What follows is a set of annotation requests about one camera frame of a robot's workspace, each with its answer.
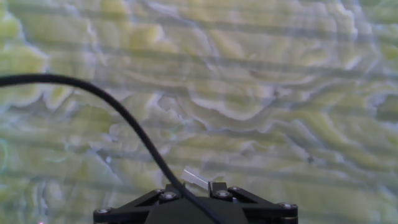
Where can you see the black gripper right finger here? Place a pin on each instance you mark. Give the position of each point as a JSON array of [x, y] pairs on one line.
[[222, 189]]

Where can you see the green marble pattern mat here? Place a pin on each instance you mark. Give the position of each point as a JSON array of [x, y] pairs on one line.
[[280, 93]]

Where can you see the large clear pipette tip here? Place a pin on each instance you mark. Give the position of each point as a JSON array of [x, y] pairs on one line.
[[194, 178]]

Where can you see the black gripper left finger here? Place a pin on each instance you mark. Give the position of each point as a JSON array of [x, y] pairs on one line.
[[166, 190]]

